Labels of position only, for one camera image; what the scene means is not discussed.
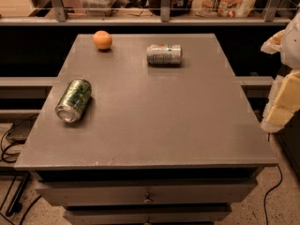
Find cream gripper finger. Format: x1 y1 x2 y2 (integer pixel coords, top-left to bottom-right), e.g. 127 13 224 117
261 30 285 54
261 71 300 133

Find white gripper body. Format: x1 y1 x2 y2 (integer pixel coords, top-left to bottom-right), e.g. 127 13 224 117
280 13 300 68

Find white 7up can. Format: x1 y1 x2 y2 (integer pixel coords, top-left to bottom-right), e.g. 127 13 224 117
147 44 182 65

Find green soda can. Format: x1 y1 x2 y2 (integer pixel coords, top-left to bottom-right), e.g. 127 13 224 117
55 79 92 123

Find printed snack bag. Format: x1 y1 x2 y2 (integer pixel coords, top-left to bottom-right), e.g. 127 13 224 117
196 0 256 18

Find grey drawer cabinet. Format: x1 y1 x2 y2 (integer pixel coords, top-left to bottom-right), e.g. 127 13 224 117
16 34 277 225

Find orange fruit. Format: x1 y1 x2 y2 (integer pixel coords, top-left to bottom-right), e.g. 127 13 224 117
93 31 113 50

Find clear plastic container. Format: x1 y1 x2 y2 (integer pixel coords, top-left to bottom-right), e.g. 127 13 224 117
81 0 116 17

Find black cable right floor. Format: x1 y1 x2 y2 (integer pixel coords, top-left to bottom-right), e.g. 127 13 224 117
262 164 284 225

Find metal shelf rail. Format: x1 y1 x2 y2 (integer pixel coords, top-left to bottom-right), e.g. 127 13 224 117
0 0 299 26

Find black cables left floor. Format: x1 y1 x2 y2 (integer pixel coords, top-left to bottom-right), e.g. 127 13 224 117
0 113 41 225

